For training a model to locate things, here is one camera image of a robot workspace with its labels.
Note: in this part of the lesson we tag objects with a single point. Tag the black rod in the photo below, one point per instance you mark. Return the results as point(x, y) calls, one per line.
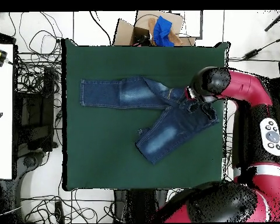
point(275, 22)

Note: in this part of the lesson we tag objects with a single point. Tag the bright blue cloth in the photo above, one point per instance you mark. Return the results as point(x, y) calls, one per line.
point(162, 30)

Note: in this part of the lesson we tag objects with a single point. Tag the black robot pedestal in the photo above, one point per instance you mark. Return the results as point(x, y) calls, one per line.
point(140, 205)

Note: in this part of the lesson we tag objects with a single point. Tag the blue denim jeans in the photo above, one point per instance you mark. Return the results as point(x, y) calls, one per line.
point(135, 93)

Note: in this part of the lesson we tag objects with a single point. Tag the black equipment stand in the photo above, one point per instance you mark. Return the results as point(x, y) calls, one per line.
point(37, 116)

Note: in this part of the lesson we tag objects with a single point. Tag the dark green table cloth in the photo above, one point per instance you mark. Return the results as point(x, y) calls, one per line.
point(107, 151)

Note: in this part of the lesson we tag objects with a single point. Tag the brown cardboard box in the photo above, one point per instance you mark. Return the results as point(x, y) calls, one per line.
point(124, 32)

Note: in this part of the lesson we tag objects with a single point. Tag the white side table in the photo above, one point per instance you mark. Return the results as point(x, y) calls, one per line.
point(1, 105)

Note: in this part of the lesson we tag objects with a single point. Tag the black power strip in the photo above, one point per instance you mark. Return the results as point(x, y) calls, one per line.
point(59, 211)

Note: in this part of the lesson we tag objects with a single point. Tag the grey swivel chair base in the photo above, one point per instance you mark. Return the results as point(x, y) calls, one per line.
point(30, 161)

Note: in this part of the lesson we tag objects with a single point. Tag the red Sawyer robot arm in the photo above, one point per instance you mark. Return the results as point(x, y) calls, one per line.
point(245, 86)

